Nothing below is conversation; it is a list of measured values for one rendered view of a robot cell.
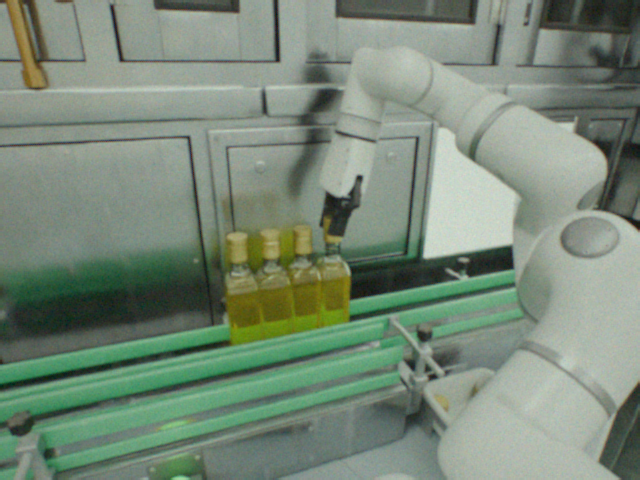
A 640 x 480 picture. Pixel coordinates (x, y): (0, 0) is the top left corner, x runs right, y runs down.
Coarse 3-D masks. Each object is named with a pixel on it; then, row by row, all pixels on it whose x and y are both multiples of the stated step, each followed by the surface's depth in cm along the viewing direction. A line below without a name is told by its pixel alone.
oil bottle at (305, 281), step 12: (312, 264) 72; (288, 276) 71; (300, 276) 69; (312, 276) 70; (300, 288) 70; (312, 288) 71; (300, 300) 71; (312, 300) 72; (300, 312) 72; (312, 312) 73; (300, 324) 73; (312, 324) 74
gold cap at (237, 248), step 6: (228, 234) 66; (234, 234) 66; (240, 234) 66; (228, 240) 65; (234, 240) 64; (240, 240) 64; (246, 240) 65; (228, 246) 65; (234, 246) 64; (240, 246) 65; (246, 246) 66; (228, 252) 66; (234, 252) 65; (240, 252) 65; (246, 252) 66; (228, 258) 66; (234, 258) 65; (240, 258) 65; (246, 258) 66
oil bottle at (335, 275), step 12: (324, 264) 72; (336, 264) 72; (324, 276) 71; (336, 276) 72; (348, 276) 73; (324, 288) 72; (336, 288) 73; (348, 288) 74; (324, 300) 73; (336, 300) 74; (348, 300) 75; (324, 312) 74; (336, 312) 75; (348, 312) 76; (324, 324) 75; (336, 324) 76
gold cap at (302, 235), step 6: (294, 228) 69; (300, 228) 69; (306, 228) 69; (294, 234) 68; (300, 234) 67; (306, 234) 68; (294, 240) 69; (300, 240) 68; (306, 240) 68; (312, 240) 70; (294, 246) 69; (300, 246) 68; (306, 246) 69; (312, 246) 70; (294, 252) 70; (300, 252) 69; (306, 252) 69
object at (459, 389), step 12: (468, 372) 81; (480, 372) 81; (492, 372) 81; (432, 384) 78; (444, 384) 79; (456, 384) 80; (468, 384) 81; (480, 384) 82; (432, 396) 75; (456, 396) 81; (468, 396) 82; (456, 408) 81; (444, 420) 70
